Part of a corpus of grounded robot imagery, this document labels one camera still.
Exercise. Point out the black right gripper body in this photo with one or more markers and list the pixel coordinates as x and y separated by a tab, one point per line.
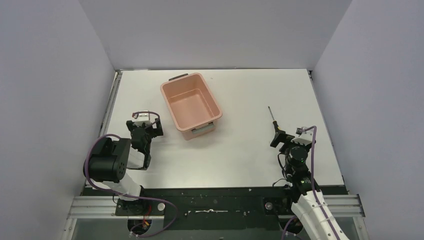
285	148

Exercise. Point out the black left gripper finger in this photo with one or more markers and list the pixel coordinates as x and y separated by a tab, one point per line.
130	125
158	131

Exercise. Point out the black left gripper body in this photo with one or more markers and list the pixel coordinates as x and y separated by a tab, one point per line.
144	129

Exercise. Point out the black handled screwdriver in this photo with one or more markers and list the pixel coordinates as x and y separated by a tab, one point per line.
274	122

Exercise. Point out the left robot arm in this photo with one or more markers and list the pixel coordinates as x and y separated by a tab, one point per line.
109	160

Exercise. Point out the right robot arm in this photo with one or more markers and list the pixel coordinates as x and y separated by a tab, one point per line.
305	198

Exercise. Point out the pink plastic bin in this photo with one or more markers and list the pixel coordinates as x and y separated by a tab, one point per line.
191	104

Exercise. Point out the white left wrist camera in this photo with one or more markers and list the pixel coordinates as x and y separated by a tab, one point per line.
141	118

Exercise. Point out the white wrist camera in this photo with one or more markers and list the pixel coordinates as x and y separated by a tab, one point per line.
305	136
141	118

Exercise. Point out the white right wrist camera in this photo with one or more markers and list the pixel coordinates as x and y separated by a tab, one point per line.
305	136

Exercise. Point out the aluminium left side rail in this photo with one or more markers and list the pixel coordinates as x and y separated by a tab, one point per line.
110	104

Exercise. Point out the aluminium rail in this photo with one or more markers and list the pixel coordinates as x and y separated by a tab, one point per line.
110	104
108	207

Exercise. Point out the grey near bin handle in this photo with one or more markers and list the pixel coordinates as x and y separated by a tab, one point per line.
198	130

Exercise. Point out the dark grey far bin handle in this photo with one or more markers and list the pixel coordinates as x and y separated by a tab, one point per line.
178	77

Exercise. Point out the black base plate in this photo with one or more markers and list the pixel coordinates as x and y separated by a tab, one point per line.
206	221

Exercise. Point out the aluminium front rail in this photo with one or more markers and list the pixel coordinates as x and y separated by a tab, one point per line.
108	207

